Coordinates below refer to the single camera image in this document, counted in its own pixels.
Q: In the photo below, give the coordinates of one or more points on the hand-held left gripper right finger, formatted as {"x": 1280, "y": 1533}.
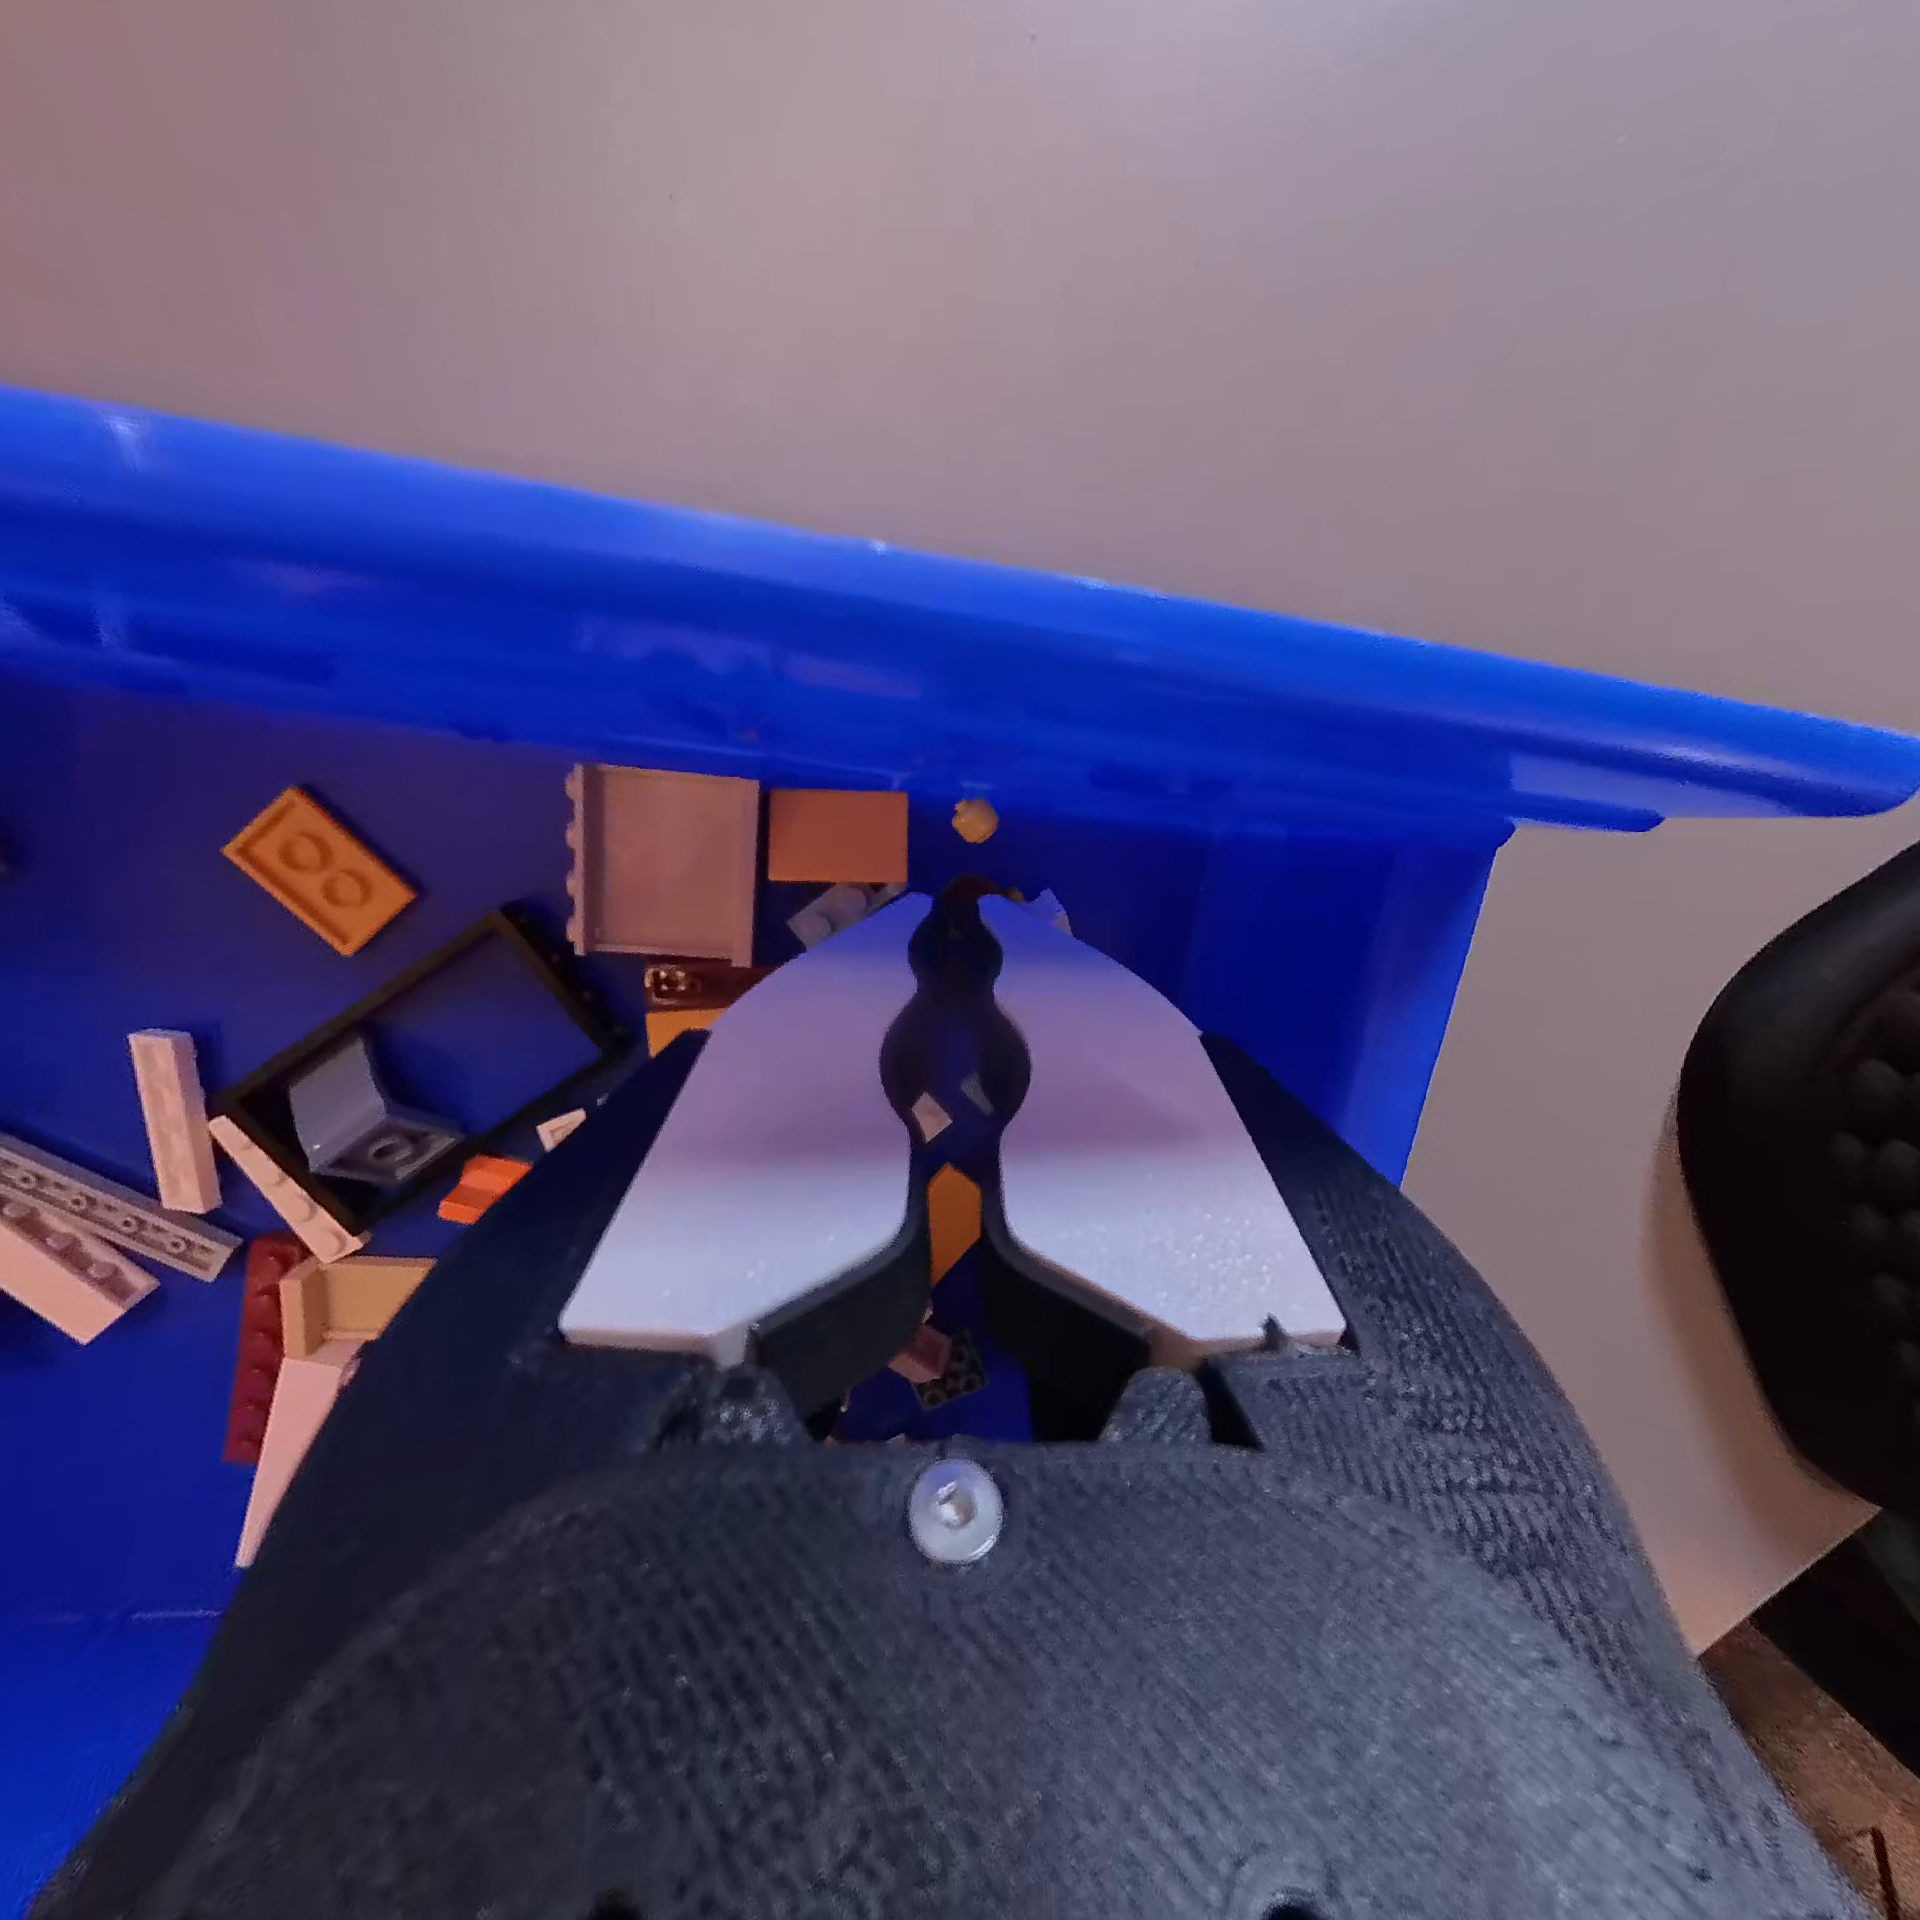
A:
{"x": 1171, "y": 1171}

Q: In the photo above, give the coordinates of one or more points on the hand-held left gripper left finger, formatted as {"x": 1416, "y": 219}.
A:
{"x": 752, "y": 1171}

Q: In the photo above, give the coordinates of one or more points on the scattered assorted lego bricks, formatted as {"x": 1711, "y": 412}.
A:
{"x": 661, "y": 873}

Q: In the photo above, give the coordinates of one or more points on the blue plastic bin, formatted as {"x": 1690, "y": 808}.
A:
{"x": 902, "y": 672}

